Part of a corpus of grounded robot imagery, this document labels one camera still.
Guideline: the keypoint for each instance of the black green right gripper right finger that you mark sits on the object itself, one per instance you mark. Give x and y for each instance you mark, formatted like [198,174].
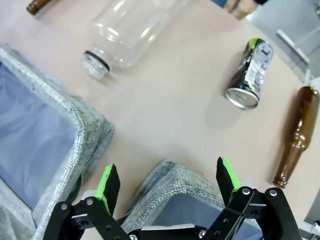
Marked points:
[230,182]

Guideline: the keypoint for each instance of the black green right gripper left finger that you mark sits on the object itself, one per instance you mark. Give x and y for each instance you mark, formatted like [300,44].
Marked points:
[110,185]

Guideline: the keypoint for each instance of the grey woven fabric basket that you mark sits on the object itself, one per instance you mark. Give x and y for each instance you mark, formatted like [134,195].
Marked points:
[180,200]
[45,135]

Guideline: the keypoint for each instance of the black green drink can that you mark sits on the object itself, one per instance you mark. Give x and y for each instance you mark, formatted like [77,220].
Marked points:
[250,72]

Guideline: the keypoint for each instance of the brown glass bottle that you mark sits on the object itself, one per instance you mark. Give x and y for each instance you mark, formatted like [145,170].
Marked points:
[37,5]
[297,137]

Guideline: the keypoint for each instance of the clear plastic bottle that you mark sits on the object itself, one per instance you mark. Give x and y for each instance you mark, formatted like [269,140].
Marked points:
[125,35]

